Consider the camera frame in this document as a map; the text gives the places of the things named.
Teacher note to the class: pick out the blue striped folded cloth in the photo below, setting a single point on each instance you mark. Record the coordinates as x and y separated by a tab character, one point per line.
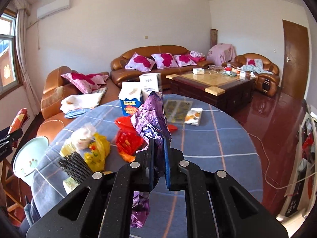
76	112

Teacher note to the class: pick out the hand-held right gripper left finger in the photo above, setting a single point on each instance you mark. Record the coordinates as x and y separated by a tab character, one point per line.
150	178

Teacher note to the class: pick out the white orange snack packet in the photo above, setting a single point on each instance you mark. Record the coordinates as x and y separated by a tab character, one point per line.
194	116

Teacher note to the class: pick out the red patterned bag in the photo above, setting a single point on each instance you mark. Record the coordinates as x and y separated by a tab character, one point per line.
18	120

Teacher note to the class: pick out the yellow plastic bag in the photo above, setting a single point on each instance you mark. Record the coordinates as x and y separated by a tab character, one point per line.
99	153

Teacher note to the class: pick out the light blue cloth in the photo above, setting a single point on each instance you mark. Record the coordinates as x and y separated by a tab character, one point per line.
255	68

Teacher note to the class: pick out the paper window decoration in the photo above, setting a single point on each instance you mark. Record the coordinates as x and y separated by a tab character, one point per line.
7	70

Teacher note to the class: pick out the tissue box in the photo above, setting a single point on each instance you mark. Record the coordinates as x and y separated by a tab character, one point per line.
198	71

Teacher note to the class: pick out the wooden framed window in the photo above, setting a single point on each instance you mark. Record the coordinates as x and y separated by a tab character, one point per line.
7	54

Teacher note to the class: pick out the white rack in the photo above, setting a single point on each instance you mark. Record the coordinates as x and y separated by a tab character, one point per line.
294	198

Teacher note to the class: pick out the clear glass tray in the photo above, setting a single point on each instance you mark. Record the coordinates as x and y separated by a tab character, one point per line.
215	67

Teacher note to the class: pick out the brown leather chaise sofa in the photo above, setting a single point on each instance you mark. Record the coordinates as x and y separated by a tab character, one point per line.
53	79

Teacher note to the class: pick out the blue and white carton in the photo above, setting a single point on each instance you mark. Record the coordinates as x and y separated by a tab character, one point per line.
128	106

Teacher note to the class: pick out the wooden chair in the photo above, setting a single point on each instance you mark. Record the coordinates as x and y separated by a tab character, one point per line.
10	193

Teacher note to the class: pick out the tall patterned cylinder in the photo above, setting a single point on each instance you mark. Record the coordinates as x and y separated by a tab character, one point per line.
213	39

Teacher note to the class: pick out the clear patterned plastic tray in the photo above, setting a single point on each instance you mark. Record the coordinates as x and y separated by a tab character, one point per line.
177	110

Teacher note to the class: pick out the plaid folded cloth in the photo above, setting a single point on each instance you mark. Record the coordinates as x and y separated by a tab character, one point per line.
100	90

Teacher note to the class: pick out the pale blue cartoon bin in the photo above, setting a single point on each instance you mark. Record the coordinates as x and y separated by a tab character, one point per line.
29	153

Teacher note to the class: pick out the long brown leather sofa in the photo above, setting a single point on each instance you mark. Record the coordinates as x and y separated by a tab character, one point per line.
116	63

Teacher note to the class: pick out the pink red-flowered pillow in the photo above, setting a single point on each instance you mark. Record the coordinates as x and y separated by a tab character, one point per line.
184	60
84	80
140	62
252	62
164	60

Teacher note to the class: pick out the brown leather armchair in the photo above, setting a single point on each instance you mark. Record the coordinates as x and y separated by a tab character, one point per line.
271	79

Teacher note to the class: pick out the red plastic bag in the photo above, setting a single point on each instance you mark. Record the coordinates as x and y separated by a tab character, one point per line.
126	141

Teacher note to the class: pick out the beige curtain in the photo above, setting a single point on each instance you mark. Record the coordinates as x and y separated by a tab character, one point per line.
23	62

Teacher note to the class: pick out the dark wooden coffee table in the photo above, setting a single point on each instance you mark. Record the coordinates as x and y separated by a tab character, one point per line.
223	101

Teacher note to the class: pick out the brown wooden door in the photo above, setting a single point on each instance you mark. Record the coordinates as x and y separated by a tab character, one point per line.
294	62

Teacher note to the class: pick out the pink floral cover cloth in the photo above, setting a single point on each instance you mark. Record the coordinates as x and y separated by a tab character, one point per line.
223	53

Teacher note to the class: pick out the white folded cloth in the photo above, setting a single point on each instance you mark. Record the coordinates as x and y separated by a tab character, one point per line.
81	100

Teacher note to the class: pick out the white air conditioner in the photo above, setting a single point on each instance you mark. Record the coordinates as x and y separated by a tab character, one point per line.
53	8

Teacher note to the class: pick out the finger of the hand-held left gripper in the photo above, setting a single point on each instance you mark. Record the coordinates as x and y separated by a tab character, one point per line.
11	136

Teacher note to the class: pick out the purple plastic bag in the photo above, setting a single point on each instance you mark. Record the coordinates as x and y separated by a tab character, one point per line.
148	114

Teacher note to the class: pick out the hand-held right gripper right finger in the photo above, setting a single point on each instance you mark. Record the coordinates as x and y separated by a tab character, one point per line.
167	168

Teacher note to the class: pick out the white red-printed plastic bag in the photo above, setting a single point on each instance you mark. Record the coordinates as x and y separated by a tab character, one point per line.
81	136

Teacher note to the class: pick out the pink floral folded blanket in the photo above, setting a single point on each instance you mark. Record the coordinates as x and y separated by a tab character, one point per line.
197	55

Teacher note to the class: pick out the white carton box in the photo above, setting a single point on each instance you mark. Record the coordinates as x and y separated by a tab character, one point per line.
151	81

